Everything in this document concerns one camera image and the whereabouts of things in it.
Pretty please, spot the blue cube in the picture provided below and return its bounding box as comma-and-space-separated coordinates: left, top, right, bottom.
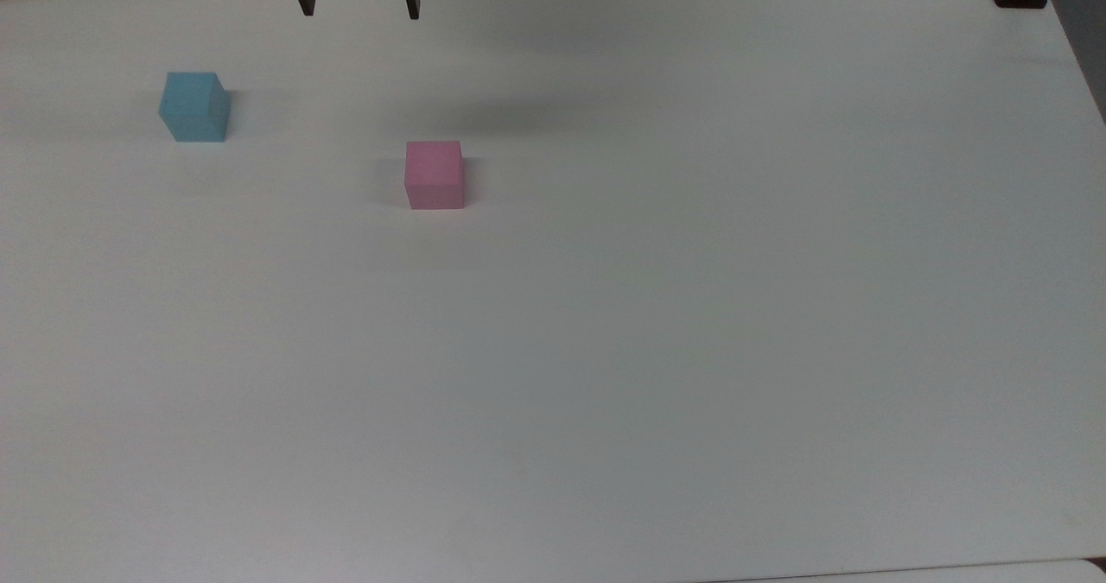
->
158, 71, 232, 143

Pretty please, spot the pink cube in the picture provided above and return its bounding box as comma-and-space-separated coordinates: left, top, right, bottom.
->
404, 140, 467, 211

